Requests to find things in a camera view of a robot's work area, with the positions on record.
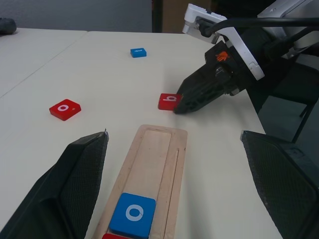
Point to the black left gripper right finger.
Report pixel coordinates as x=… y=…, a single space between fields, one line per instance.
x=286 y=186

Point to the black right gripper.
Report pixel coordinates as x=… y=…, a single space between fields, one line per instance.
x=224 y=72

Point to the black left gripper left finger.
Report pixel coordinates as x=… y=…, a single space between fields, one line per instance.
x=64 y=189

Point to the red letter b block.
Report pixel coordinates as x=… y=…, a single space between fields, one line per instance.
x=165 y=102

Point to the blue letter t block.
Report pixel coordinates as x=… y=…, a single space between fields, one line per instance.
x=138 y=53

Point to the red letter o block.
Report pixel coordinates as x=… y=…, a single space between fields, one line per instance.
x=56 y=109

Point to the blue letter o block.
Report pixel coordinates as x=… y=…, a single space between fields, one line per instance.
x=134 y=199

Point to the red letter r block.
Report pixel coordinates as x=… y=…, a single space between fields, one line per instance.
x=117 y=236

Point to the wooden letter tray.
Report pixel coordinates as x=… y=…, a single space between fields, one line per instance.
x=154 y=161

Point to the black chair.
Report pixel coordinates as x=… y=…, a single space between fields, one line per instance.
x=299 y=82

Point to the gray remote controller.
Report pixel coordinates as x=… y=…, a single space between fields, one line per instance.
x=6 y=26

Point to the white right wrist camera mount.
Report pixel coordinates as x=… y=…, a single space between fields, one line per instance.
x=249 y=59

